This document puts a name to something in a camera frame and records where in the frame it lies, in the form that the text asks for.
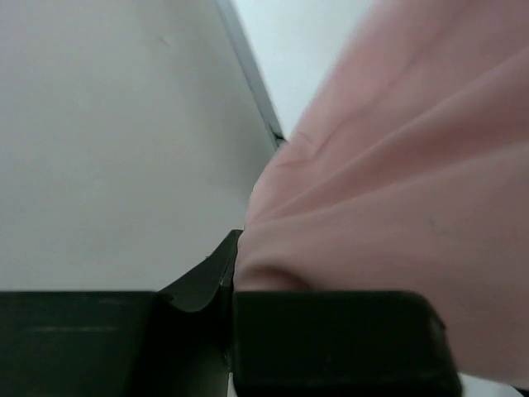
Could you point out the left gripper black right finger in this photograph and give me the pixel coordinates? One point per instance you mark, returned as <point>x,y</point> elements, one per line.
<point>362,343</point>

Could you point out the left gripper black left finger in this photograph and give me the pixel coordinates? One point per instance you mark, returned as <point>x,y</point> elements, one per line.
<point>171,342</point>

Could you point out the pink trousers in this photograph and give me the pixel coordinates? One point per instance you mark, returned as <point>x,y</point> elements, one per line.
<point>409,170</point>

